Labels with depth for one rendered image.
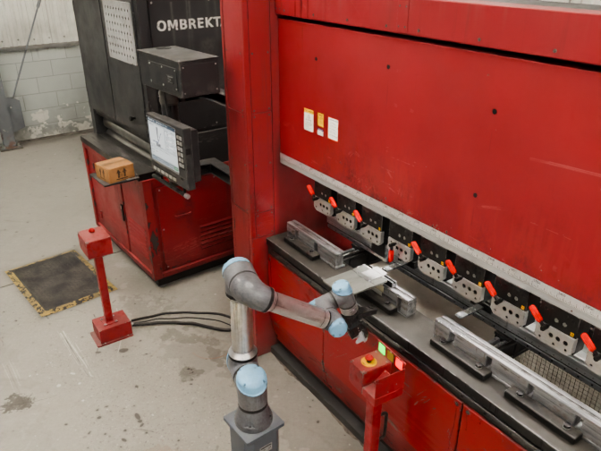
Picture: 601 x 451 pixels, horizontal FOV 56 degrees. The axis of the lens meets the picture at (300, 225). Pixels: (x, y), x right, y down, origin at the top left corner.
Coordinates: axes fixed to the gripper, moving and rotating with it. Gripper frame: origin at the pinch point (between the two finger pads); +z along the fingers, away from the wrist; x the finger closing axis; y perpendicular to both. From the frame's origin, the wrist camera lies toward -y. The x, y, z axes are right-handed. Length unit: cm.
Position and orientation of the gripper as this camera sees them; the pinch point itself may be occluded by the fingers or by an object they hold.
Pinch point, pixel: (365, 338)
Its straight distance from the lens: 257.3
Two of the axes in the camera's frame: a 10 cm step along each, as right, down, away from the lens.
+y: -8.1, 5.2, -2.8
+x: 5.1, 3.7, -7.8
